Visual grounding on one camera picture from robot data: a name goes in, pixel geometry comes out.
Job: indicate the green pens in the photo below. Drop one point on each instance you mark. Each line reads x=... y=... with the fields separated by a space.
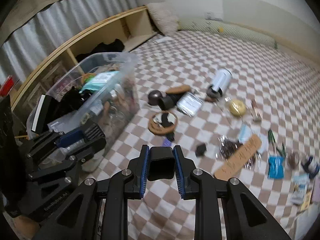
x=271 y=136

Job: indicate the blue plastic packet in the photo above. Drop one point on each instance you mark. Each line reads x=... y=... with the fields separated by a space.
x=276 y=167

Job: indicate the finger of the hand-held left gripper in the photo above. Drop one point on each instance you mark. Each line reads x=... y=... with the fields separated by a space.
x=50 y=172
x=71 y=138

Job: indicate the brown small bottle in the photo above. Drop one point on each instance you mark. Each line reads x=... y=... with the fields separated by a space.
x=293 y=161

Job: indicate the blue face mask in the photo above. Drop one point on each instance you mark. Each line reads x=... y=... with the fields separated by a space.
x=243 y=133

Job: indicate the teal wipes pack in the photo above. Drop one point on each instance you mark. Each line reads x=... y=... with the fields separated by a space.
x=101 y=80

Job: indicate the black feathery item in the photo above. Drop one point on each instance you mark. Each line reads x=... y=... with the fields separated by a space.
x=70 y=100

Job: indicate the wooden shelf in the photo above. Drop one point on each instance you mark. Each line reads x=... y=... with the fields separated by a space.
x=75 y=42

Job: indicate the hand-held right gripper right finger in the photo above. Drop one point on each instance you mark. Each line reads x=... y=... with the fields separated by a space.
x=178 y=172

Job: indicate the brown hair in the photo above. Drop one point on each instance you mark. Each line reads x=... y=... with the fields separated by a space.
x=228 y=147

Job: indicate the round panda cork coaster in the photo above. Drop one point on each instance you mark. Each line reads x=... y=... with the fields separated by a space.
x=160 y=130

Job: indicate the white cylindrical device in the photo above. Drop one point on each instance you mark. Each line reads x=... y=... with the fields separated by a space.
x=221 y=80

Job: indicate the clear plastic storage bin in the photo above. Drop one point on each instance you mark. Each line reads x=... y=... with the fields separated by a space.
x=125 y=80

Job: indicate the black ribbed block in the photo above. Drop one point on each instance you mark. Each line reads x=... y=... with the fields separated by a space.
x=93 y=131
x=201 y=150

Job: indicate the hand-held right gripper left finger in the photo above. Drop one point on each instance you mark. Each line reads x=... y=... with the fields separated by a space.
x=145 y=172

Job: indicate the wooden ruler board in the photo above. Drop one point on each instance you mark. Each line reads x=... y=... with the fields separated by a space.
x=237 y=160

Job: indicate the dark round metal dome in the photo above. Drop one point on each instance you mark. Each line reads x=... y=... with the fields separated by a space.
x=153 y=97

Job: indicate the yellow sponge in wrap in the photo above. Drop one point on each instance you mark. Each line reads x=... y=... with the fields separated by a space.
x=237 y=108

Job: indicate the black cylinder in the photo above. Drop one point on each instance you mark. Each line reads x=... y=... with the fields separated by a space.
x=170 y=101

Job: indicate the clear plastic case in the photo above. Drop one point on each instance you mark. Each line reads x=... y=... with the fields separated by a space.
x=190 y=104

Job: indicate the white blue small packets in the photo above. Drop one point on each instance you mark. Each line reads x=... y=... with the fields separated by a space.
x=300 y=187

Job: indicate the brown wooden oval piece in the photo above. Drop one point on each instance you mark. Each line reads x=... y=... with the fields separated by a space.
x=178 y=89

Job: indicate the white black gift box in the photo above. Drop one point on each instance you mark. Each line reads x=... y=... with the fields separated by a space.
x=43 y=115

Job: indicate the checkered blanket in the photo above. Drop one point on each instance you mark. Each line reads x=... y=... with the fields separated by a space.
x=262 y=80

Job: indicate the yellow card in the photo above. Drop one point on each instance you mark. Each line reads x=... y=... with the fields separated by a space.
x=307 y=201

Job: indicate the white fluffy pillow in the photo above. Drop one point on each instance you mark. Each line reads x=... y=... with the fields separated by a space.
x=163 y=17

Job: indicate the black cloth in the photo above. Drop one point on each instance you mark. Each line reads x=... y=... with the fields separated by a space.
x=110 y=47

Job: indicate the white curtain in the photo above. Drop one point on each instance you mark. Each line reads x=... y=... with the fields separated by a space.
x=50 y=22

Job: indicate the small bottle dark blue cap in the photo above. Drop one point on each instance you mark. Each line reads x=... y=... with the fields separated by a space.
x=311 y=166

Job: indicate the green long bolster pillow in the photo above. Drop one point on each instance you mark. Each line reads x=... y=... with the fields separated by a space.
x=237 y=33

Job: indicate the red box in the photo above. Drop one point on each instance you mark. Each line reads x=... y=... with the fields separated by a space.
x=6 y=83

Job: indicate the black rectangular plastic sleeve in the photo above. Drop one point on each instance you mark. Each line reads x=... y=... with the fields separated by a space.
x=160 y=155

